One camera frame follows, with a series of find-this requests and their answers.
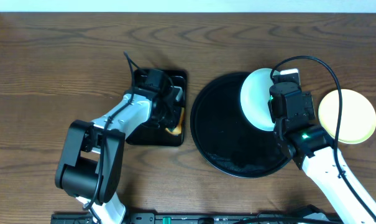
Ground orange green sponge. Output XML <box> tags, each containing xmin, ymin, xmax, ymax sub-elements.
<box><xmin>165</xmin><ymin>108</ymin><xmax>185</xmax><ymax>136</ymax></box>

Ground light green plate with stain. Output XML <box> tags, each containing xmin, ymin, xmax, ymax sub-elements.
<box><xmin>240</xmin><ymin>68</ymin><xmax>275</xmax><ymax>131</ymax></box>

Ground yellow plate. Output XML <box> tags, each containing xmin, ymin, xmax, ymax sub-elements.
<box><xmin>318</xmin><ymin>89</ymin><xmax>376</xmax><ymax>144</ymax></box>

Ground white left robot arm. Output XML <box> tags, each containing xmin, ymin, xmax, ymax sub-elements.
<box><xmin>55</xmin><ymin>85</ymin><xmax>186</xmax><ymax>223</ymax></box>

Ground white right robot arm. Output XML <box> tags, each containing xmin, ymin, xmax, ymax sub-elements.
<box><xmin>268</xmin><ymin>82</ymin><xmax>376</xmax><ymax>223</ymax></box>

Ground rectangular black tray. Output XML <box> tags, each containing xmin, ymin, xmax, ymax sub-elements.
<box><xmin>126</xmin><ymin>68</ymin><xmax>187</xmax><ymax>146</ymax></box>

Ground round black tray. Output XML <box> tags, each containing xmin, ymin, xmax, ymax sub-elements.
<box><xmin>190</xmin><ymin>72</ymin><xmax>289</xmax><ymax>178</ymax></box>

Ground right black cable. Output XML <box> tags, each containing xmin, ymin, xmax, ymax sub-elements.
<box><xmin>270</xmin><ymin>55</ymin><xmax>376</xmax><ymax>224</ymax></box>

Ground black cable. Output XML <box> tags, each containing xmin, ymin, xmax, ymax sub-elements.
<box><xmin>81</xmin><ymin>52</ymin><xmax>176</xmax><ymax>224</ymax></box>
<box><xmin>270</xmin><ymin>55</ymin><xmax>376</xmax><ymax>224</ymax></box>

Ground left black cable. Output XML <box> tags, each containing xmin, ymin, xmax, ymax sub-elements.
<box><xmin>81</xmin><ymin>52</ymin><xmax>176</xmax><ymax>224</ymax></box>

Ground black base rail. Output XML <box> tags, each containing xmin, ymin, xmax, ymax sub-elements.
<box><xmin>50</xmin><ymin>205</ymin><xmax>344</xmax><ymax>224</ymax></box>

